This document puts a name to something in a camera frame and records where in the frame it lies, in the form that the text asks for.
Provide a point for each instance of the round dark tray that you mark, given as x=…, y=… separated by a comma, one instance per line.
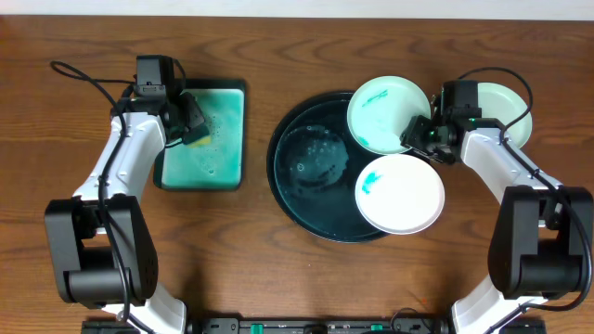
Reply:
x=312, y=165

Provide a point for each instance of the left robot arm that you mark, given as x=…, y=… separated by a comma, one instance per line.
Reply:
x=102, y=252

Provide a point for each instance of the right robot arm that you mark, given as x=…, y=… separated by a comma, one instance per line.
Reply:
x=540, y=252

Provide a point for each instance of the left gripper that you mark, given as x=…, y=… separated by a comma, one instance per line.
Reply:
x=191, y=119

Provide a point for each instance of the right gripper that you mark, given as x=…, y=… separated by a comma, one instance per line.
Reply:
x=411, y=136

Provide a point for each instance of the white plate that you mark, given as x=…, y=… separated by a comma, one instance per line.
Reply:
x=400, y=194

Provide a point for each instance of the rectangular tray with soapy water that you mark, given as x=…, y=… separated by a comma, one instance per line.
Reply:
x=216, y=162

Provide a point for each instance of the green plate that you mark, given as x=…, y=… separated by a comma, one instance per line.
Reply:
x=500, y=102
x=380, y=111

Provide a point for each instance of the yellow green sponge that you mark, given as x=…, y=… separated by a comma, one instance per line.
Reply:
x=200, y=137

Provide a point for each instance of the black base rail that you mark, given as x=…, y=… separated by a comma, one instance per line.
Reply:
x=235, y=326

